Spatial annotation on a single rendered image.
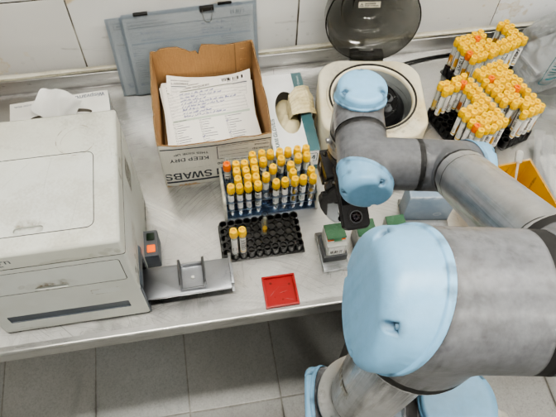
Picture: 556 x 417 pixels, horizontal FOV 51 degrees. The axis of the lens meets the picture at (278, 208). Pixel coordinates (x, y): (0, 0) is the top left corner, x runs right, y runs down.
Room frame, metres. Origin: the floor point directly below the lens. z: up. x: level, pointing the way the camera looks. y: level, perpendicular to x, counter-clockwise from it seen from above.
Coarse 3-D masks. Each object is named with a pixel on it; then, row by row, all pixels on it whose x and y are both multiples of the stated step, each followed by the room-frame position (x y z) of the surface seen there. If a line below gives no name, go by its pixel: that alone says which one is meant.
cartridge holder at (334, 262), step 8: (320, 232) 0.61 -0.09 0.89; (320, 240) 0.58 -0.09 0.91; (320, 248) 0.57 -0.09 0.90; (320, 256) 0.56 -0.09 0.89; (328, 256) 0.55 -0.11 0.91; (336, 256) 0.55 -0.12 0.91; (344, 256) 0.55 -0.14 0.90; (328, 264) 0.54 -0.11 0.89; (336, 264) 0.54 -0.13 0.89; (344, 264) 0.54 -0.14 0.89
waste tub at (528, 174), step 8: (528, 160) 0.77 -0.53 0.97; (504, 168) 0.75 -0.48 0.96; (512, 168) 0.76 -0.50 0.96; (520, 168) 0.76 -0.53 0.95; (528, 168) 0.76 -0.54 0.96; (536, 168) 0.75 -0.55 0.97; (512, 176) 0.76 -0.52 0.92; (520, 176) 0.76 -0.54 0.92; (528, 176) 0.75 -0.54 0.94; (536, 176) 0.73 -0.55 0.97; (528, 184) 0.74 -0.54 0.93; (536, 184) 0.72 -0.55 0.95; (544, 184) 0.71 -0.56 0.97; (536, 192) 0.71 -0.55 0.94; (544, 192) 0.69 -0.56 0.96; (552, 200) 0.67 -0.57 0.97
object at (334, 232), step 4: (328, 224) 0.60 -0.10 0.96; (332, 224) 0.60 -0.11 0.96; (336, 224) 0.60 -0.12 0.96; (340, 224) 0.60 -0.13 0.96; (324, 228) 0.59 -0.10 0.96; (328, 228) 0.59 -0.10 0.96; (332, 228) 0.59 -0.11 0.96; (336, 228) 0.59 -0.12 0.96; (340, 228) 0.59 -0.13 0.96; (328, 232) 0.57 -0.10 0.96; (332, 232) 0.58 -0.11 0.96; (336, 232) 0.58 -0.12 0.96; (340, 232) 0.58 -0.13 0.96; (344, 232) 0.58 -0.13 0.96; (328, 236) 0.57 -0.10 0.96; (332, 236) 0.57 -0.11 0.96; (336, 236) 0.57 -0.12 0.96; (340, 236) 0.57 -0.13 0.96; (344, 236) 0.57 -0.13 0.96; (336, 240) 0.56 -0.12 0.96; (340, 240) 0.56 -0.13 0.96
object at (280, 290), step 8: (264, 280) 0.50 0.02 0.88; (272, 280) 0.50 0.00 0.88; (280, 280) 0.50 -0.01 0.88; (288, 280) 0.50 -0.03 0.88; (264, 288) 0.48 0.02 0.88; (272, 288) 0.49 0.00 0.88; (280, 288) 0.49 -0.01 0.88; (288, 288) 0.49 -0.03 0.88; (296, 288) 0.49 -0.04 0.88; (264, 296) 0.47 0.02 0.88; (272, 296) 0.47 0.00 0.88; (280, 296) 0.47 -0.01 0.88; (288, 296) 0.47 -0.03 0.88; (296, 296) 0.47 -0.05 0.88; (272, 304) 0.45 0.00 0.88; (280, 304) 0.45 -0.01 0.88; (288, 304) 0.45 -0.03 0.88; (296, 304) 0.45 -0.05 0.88
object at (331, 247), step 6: (324, 234) 0.58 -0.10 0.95; (324, 240) 0.57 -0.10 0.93; (330, 240) 0.56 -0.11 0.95; (324, 246) 0.57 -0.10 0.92; (330, 246) 0.55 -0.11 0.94; (336, 246) 0.55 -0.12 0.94; (342, 246) 0.56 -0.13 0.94; (330, 252) 0.55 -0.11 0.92; (336, 252) 0.55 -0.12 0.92; (342, 252) 0.56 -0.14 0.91
